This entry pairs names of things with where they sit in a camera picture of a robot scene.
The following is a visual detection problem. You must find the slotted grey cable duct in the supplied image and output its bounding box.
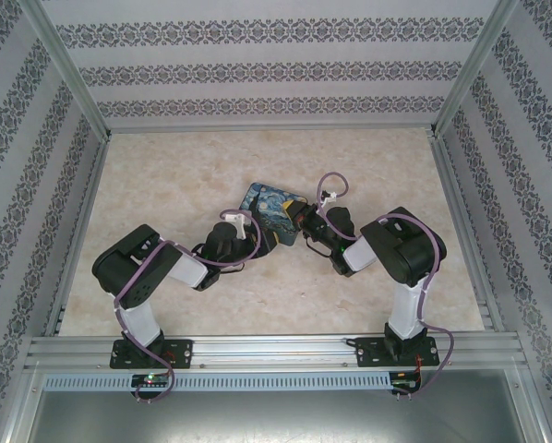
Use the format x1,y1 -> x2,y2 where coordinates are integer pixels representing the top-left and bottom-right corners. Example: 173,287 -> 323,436
42,372 -> 392,389

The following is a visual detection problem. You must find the grey metal sheet panel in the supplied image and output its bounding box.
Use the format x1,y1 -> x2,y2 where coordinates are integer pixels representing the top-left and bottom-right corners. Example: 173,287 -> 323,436
26,368 -> 545,443

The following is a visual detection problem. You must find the aluminium frame post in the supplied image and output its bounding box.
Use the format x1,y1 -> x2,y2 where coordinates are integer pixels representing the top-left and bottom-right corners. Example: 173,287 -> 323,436
17,0 -> 112,139
428,0 -> 522,139

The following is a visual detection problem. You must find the aluminium table side rail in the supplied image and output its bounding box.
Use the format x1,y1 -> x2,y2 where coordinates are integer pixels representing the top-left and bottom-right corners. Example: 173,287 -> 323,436
44,133 -> 112,338
430,136 -> 506,333

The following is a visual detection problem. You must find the circuit board with green light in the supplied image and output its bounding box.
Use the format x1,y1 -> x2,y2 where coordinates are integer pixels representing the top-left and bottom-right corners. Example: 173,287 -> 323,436
131,373 -> 172,388

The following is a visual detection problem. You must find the starry night painting tin box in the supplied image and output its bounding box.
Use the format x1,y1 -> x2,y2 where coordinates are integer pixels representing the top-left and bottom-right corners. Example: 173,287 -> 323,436
238,182 -> 309,253

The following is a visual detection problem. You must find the long aluminium mounting rail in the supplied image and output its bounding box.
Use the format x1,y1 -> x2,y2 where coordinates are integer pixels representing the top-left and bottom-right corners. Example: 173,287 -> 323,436
24,335 -> 529,370

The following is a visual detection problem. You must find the circuit board with orange light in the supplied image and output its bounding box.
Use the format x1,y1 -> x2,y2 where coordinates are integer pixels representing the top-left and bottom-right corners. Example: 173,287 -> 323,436
391,371 -> 423,393

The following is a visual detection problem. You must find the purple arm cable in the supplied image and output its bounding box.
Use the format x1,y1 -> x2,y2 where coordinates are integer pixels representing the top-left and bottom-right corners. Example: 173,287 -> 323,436
317,171 -> 456,398
113,210 -> 264,402

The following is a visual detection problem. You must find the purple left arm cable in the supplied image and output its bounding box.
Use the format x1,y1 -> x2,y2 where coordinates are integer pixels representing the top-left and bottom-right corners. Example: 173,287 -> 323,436
113,210 -> 264,402

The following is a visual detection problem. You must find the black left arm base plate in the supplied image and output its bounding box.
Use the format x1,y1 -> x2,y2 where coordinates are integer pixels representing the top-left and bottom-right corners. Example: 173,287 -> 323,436
109,339 -> 195,370

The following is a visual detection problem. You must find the thin black right gripper cable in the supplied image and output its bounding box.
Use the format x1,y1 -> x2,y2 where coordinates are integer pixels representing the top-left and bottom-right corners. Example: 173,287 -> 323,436
303,234 -> 333,259

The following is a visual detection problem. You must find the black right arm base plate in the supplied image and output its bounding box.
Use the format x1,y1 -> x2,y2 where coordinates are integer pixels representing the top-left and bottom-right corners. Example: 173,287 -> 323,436
354,336 -> 439,369

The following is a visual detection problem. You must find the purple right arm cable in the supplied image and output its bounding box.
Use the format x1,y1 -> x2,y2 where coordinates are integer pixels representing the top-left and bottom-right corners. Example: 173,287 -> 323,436
317,171 -> 456,398

